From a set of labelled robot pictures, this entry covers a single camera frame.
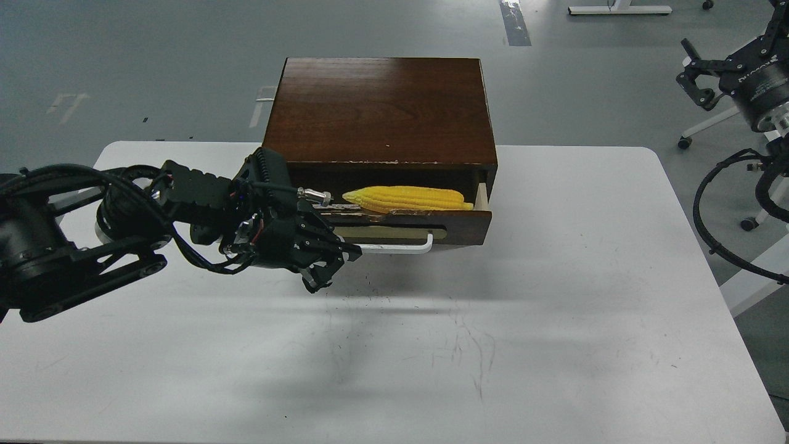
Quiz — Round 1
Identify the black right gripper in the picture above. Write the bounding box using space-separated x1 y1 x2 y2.
676 1 788 133

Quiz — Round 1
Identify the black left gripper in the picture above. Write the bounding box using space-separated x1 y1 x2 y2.
221 147 362 294

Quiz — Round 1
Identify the yellow corn cob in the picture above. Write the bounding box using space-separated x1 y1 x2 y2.
341 186 474 213

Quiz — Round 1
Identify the wooden drawer with white handle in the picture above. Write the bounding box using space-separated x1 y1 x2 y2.
312 182 493 255

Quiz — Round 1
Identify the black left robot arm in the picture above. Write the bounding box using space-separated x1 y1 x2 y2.
1 147 362 323

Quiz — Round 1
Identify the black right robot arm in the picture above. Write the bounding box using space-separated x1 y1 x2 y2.
676 1 788 222

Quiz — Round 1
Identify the dark wooden drawer cabinet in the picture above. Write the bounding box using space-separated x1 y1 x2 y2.
262 58 498 192

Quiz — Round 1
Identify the white table leg base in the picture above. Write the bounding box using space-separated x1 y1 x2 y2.
567 1 672 16

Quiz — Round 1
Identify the grey floor tape strip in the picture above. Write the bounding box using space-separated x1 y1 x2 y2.
498 1 532 47

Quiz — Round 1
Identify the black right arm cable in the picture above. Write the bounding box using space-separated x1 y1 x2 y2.
693 149 789 286

